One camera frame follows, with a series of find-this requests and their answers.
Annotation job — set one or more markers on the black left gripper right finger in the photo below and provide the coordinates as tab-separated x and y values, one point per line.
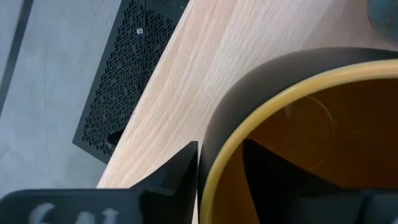
289	196

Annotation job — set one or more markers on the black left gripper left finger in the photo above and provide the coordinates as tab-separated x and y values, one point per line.
174	186

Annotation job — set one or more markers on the black mug with yellow inside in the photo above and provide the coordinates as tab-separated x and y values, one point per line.
248	87

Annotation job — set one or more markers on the green and teal speckled mug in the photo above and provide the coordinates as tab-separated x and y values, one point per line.
387	15

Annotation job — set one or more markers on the black perforated computer case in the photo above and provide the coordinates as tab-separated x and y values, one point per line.
124	77

